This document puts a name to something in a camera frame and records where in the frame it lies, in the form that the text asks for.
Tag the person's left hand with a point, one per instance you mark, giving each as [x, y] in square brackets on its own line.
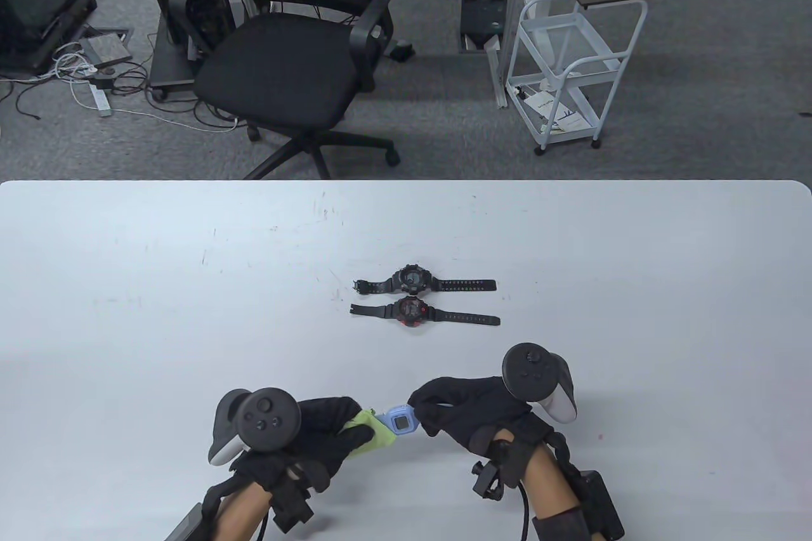
[317, 439]

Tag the person's right hand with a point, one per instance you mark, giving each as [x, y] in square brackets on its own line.
[476, 408]

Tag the green cleaning cloth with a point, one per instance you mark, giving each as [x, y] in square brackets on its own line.
[374, 436]

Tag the light blue watch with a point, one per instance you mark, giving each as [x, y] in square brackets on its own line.
[401, 422]

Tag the black watch with red face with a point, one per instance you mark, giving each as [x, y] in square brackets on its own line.
[412, 311]

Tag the black watch with grey face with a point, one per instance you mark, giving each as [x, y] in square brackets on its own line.
[412, 280]

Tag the person's right forearm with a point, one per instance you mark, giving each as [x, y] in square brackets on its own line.
[549, 481]

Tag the black forearm band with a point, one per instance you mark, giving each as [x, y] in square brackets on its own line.
[558, 525]

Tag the person's left forearm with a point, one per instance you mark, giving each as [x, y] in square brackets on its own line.
[241, 512]

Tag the black glove sensor box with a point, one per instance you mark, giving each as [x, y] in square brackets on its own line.
[293, 503]
[488, 481]

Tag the white paper booklet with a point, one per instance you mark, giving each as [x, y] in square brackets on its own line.
[552, 113]

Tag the white metal stand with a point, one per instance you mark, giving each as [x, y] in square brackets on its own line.
[497, 71]

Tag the small black floor device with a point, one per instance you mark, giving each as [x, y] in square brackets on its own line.
[401, 51]

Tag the black mesh office chair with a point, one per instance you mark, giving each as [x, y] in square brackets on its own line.
[279, 71]

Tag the black open floor hatch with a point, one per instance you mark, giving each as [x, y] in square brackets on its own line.
[482, 14]

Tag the white power strip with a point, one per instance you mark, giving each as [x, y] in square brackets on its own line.
[101, 102]

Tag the black computer cart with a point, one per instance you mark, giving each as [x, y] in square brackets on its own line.
[171, 62]

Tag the black power adapter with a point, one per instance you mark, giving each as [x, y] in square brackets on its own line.
[104, 83]

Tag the grey floor plate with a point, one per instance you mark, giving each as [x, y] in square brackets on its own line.
[104, 46]

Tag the black wrist camera unit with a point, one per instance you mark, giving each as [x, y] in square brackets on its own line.
[599, 503]
[184, 525]

